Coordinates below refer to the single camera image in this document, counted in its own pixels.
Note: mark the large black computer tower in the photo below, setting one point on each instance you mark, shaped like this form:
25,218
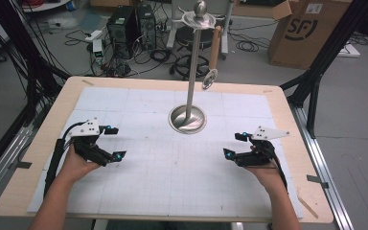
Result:
121,28

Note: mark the black tape strip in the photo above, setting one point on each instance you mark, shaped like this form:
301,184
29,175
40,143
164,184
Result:
317,180
24,165

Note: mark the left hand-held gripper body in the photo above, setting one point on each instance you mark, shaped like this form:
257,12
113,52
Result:
86,129

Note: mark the large printed cardboard box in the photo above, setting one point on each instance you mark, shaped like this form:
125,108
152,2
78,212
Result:
306,35

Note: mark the slim black computer tower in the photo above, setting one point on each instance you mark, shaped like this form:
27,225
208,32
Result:
147,25

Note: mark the metal utensil stand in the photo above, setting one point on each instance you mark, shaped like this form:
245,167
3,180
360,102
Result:
190,96

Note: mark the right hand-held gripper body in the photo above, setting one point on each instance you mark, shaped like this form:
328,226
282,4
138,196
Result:
266,133

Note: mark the black round stool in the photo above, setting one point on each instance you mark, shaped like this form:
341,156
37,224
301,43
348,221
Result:
204,65

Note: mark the black metal frame post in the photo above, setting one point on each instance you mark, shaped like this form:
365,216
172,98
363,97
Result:
32,73
314,80

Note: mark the person's right hand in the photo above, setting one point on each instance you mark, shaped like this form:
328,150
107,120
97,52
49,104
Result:
265,175

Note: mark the white power strip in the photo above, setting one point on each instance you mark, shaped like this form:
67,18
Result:
94,35

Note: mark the person's left hand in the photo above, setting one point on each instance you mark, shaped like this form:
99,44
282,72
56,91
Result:
78,167

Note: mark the aluminium rail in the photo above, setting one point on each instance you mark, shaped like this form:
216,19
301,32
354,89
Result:
329,179
0,172

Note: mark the white device with green display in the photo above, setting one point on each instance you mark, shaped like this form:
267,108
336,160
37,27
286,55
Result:
98,49

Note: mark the beige masking tape strip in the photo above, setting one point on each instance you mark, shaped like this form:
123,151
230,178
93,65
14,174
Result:
309,208

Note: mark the white metal stand frame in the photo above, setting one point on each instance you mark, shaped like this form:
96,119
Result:
225,44

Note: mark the open cardboard box flap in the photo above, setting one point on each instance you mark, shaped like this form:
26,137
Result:
268,9

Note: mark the white grid mat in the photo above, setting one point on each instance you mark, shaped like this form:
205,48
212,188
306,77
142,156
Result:
179,185

